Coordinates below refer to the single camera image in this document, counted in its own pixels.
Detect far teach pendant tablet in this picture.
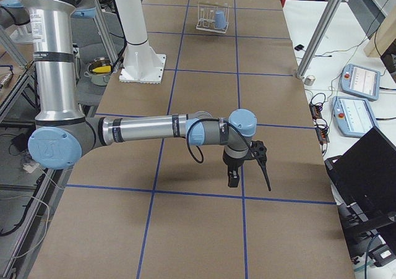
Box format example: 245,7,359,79
340,64,381,101

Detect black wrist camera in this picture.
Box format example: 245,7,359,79
251,140,267,165

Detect teach pendant tablet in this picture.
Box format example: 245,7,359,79
332,96,379,138
340,64,381,101

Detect black laptop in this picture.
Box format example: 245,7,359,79
325,127,395,220

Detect black orange USB hub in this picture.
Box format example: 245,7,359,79
309,103,329,145

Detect steel pot with corn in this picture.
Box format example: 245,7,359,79
84,57,112,87

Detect white wire cup holder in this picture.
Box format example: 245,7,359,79
196,2,230,34

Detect near teach pendant tablet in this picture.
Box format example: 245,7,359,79
332,96,379,138

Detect white camera pole base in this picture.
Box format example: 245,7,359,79
115,0,166,84

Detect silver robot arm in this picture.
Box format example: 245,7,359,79
1,0,33,44
21,0,267,187

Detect right black braided cable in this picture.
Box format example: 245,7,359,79
185,118,273,192

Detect small metal cylinder weight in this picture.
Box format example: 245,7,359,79
304,75,316,86

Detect light blue cup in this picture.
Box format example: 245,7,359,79
214,10,227,30

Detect aluminium frame post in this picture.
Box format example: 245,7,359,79
296,0,342,79

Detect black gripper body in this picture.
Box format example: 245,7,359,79
223,154,245,180

